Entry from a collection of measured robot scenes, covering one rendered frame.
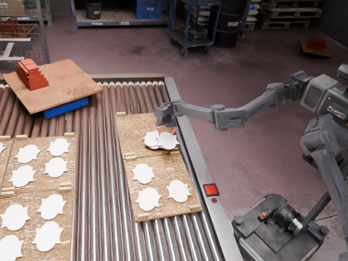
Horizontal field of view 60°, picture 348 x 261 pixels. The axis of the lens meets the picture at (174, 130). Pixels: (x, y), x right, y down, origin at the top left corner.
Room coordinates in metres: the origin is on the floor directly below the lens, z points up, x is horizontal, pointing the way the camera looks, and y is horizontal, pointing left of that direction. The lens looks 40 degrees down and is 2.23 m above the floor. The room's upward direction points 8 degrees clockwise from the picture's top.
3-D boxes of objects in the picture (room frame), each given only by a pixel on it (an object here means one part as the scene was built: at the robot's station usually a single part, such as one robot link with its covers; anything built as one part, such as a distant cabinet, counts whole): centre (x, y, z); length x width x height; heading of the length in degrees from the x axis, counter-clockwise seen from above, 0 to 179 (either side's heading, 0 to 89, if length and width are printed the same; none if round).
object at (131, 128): (1.46, 0.18, 0.93); 0.41 x 0.35 x 0.02; 20
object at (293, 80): (1.37, -0.56, 1.45); 0.09 x 0.08 x 0.12; 44
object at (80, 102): (1.69, 0.84, 0.97); 0.31 x 0.31 x 0.10; 46
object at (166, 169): (1.07, 0.03, 0.93); 0.41 x 0.35 x 0.02; 20
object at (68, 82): (1.74, 0.88, 1.03); 0.50 x 0.50 x 0.02; 46
